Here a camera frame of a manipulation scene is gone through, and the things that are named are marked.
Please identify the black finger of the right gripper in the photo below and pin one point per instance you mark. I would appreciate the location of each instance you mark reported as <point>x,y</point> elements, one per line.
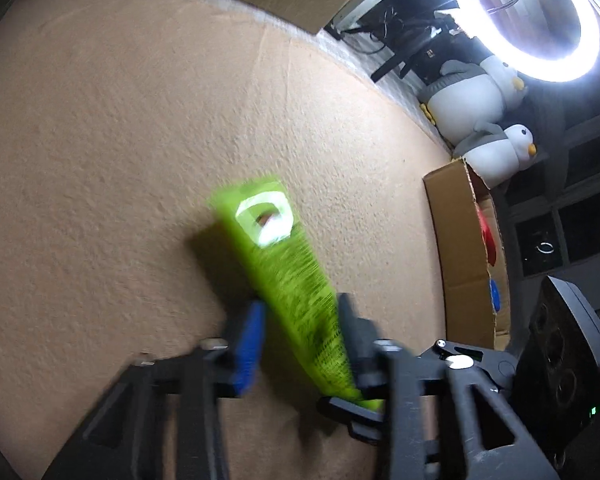
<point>363,424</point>

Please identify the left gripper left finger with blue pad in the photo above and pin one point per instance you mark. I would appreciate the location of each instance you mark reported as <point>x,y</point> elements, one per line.
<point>122,436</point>

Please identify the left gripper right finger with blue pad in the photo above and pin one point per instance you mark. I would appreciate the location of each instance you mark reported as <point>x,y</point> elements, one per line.
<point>385,370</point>

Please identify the blue round case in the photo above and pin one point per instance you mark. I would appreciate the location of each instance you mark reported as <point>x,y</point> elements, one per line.
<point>495,296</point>

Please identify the red cloth pouch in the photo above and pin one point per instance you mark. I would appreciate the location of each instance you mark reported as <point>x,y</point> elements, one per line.
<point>487,238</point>

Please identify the green tube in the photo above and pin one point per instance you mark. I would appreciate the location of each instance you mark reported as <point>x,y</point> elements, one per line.
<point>269,241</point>

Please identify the cardboard box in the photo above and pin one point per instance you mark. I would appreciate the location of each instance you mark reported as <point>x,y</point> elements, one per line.
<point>454,191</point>

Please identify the small penguin plush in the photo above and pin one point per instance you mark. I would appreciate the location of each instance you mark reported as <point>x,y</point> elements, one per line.
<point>496,154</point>

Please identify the large penguin plush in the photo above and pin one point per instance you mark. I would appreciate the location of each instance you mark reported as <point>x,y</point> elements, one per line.
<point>467,93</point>

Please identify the black camera box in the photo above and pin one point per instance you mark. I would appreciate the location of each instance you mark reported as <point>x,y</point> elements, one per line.
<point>556,389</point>

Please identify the ring light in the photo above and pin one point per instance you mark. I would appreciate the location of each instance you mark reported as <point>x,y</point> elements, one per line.
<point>549,40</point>

